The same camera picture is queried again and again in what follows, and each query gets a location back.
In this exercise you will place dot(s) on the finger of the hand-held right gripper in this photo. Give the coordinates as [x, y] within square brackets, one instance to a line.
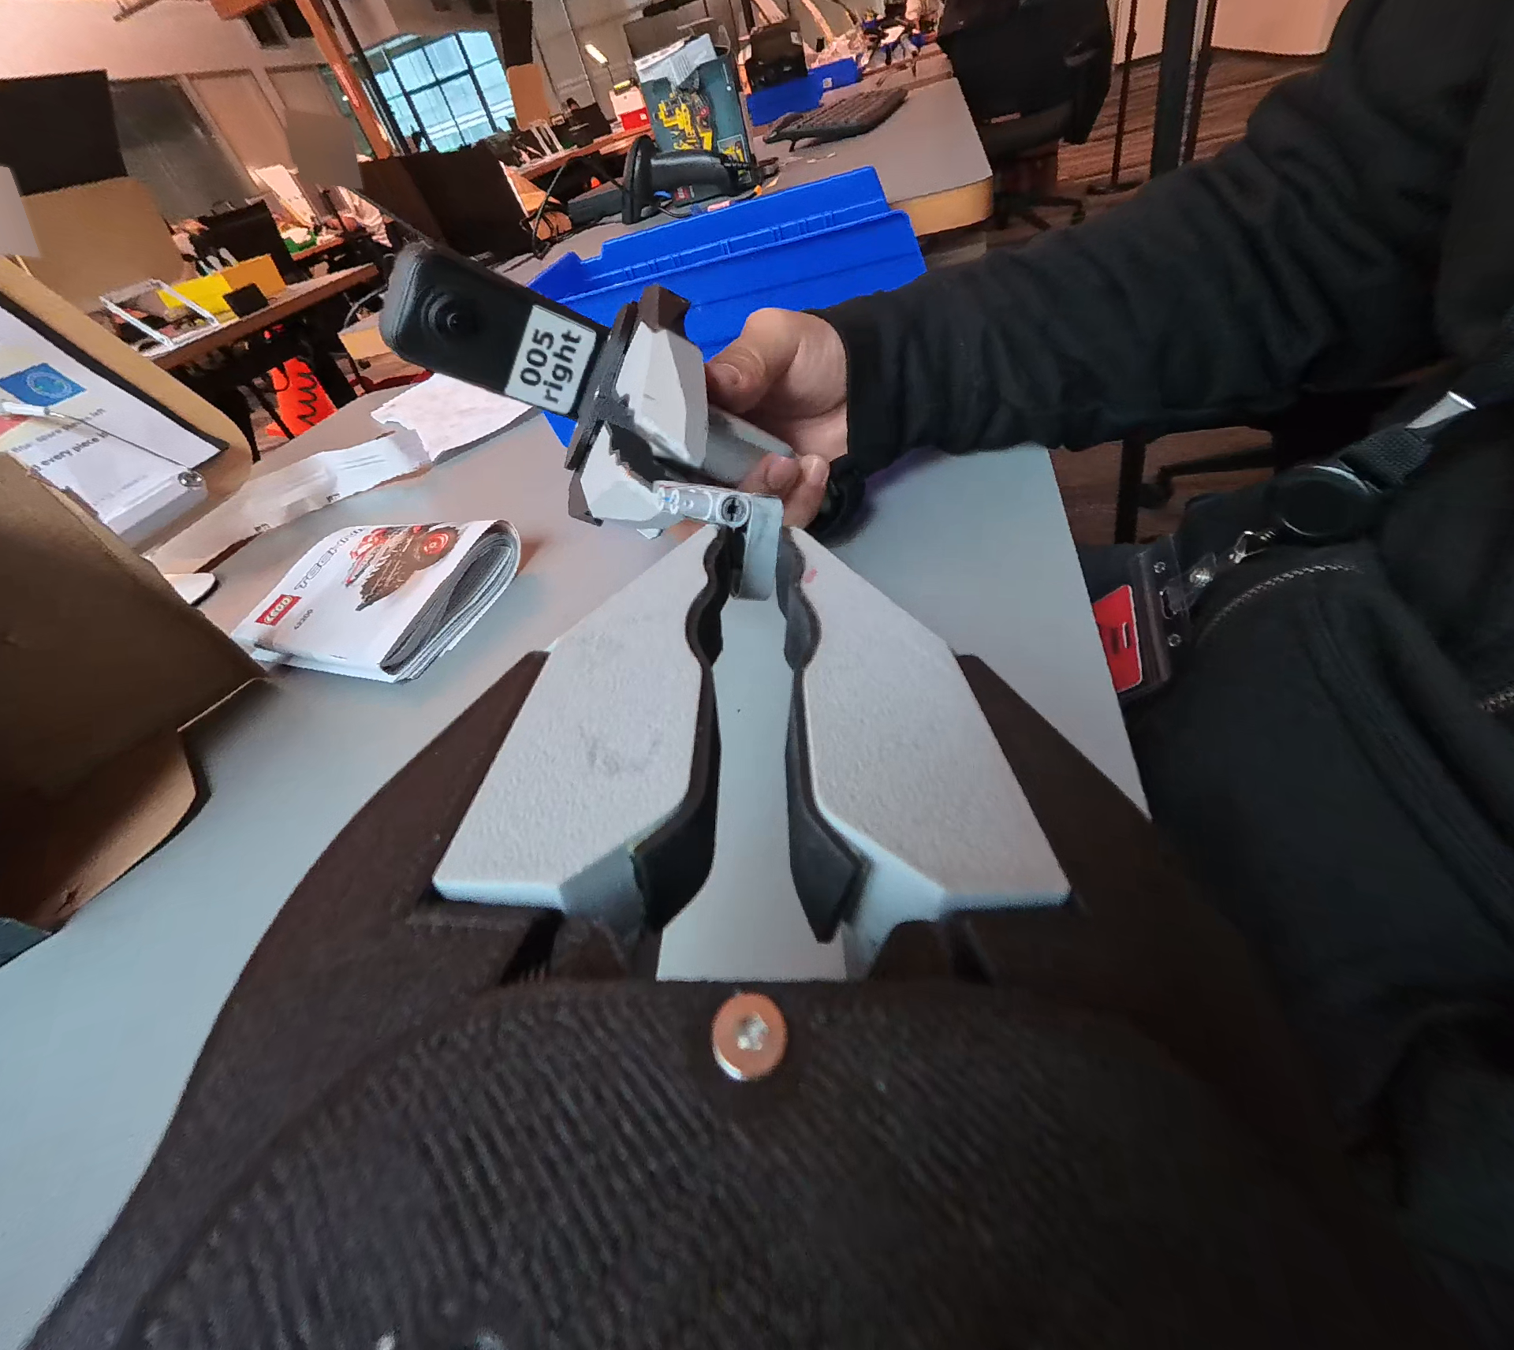
[621, 492]
[668, 392]

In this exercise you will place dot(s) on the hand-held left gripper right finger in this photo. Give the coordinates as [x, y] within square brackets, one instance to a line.
[934, 759]

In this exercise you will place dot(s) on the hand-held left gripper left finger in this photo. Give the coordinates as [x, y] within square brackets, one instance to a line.
[567, 759]

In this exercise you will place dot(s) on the grey toy brick assembly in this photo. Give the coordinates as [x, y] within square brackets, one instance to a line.
[756, 547]

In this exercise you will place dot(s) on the person's right forearm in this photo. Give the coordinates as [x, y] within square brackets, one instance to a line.
[1125, 285]

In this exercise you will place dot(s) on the person's right hand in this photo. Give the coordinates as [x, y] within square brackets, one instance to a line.
[798, 392]

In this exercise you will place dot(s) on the printed white paper sheet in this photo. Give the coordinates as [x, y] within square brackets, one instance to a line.
[457, 414]

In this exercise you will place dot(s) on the black monitor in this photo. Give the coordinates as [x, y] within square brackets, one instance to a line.
[450, 202]

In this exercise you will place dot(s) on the blue plastic bin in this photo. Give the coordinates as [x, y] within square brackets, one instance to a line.
[733, 250]

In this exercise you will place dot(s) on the black handheld scanner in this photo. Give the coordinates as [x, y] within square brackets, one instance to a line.
[674, 177]

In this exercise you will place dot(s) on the red badge card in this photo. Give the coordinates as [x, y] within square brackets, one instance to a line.
[1116, 640]

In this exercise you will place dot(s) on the white instruction sheets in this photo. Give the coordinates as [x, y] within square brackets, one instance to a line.
[296, 486]

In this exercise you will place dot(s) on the yellow plastic bin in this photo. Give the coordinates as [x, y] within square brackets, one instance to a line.
[223, 285]

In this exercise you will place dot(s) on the instruction booklet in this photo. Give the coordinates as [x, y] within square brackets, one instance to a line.
[366, 606]

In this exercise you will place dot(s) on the yellow black printed box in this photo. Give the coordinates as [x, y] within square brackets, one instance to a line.
[697, 107]

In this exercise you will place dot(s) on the black keyboard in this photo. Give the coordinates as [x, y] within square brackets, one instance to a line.
[839, 116]

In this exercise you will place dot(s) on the cardboard stand with paper sheet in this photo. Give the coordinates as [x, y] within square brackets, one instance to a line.
[118, 403]

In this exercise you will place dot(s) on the black badge reel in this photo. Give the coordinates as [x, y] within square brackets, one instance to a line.
[1324, 505]

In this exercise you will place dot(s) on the opened cardboard box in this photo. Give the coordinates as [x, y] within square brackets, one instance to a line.
[94, 640]

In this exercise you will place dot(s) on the black office chair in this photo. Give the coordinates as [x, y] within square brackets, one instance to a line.
[1027, 60]

